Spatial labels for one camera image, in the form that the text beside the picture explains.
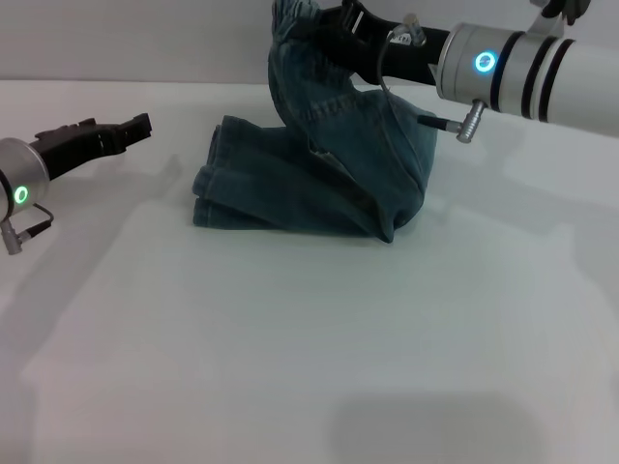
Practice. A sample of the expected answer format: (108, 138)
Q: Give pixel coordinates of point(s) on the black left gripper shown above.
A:
(72, 145)

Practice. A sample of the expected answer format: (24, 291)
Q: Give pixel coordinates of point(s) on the blue denim shorts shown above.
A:
(338, 169)

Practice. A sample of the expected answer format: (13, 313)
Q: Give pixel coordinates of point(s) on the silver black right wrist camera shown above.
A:
(573, 9)

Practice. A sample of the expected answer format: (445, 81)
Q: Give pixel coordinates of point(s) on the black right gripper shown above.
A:
(416, 60)

